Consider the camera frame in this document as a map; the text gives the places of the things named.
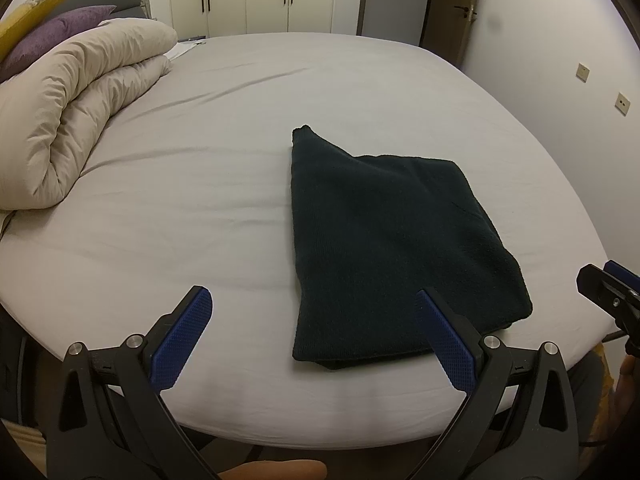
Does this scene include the white papers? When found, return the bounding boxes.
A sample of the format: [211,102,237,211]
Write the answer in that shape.
[167,39,207,61]

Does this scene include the beige folded duvet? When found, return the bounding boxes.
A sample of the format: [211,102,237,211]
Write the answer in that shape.
[0,17,180,211]

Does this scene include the bed with white sheet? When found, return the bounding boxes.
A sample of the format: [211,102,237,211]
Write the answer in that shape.
[0,34,616,448]

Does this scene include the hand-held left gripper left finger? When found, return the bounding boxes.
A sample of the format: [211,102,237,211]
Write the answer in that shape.
[45,285,221,480]

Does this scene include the person's right hand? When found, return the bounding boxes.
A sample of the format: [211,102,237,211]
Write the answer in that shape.
[616,355,640,413]

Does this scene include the purple pillow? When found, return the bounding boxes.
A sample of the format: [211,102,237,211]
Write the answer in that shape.
[0,5,117,83]

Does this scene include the yellow pillow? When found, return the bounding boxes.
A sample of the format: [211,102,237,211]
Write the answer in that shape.
[0,0,88,61]

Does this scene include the grey door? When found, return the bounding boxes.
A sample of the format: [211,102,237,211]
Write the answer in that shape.
[361,0,435,46]

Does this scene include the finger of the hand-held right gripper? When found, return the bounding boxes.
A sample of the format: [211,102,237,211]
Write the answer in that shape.
[603,259,640,293]
[576,264,640,333]

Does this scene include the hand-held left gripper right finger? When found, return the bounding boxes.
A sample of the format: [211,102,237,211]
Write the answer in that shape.
[414,287,586,480]

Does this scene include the dark green knit sweater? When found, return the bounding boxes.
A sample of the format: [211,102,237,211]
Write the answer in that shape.
[290,125,533,372]

